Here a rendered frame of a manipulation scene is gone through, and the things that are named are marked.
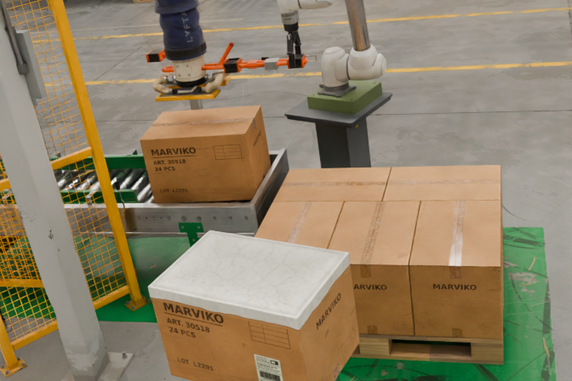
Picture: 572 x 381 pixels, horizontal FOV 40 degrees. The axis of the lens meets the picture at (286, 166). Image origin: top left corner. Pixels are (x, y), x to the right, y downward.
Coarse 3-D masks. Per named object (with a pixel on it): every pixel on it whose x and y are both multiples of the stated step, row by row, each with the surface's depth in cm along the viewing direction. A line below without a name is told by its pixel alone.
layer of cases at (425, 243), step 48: (288, 192) 429; (336, 192) 421; (384, 192) 415; (432, 192) 406; (480, 192) 399; (288, 240) 383; (336, 240) 376; (384, 240) 370; (432, 240) 364; (480, 240) 358; (384, 288) 358; (432, 288) 351; (480, 288) 345; (432, 336) 363; (480, 336) 356
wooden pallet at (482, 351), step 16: (368, 336) 372; (384, 336) 370; (400, 336) 367; (416, 336) 365; (368, 352) 376; (384, 352) 374; (400, 352) 375; (416, 352) 373; (432, 352) 372; (448, 352) 370; (464, 352) 369; (480, 352) 360; (496, 352) 358
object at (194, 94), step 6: (174, 90) 416; (198, 90) 412; (216, 90) 414; (162, 96) 416; (168, 96) 415; (174, 96) 414; (180, 96) 413; (186, 96) 412; (192, 96) 411; (198, 96) 410; (204, 96) 409; (210, 96) 408
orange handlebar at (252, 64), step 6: (162, 54) 448; (252, 60) 410; (258, 60) 410; (264, 60) 409; (282, 60) 407; (306, 60) 401; (168, 66) 424; (204, 66) 414; (210, 66) 413; (216, 66) 412; (222, 66) 412; (240, 66) 409; (246, 66) 408; (252, 66) 408; (258, 66) 407; (264, 66) 407
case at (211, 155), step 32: (160, 128) 432; (192, 128) 425; (224, 128) 418; (256, 128) 431; (160, 160) 425; (192, 160) 421; (224, 160) 418; (256, 160) 428; (160, 192) 434; (192, 192) 431; (224, 192) 427
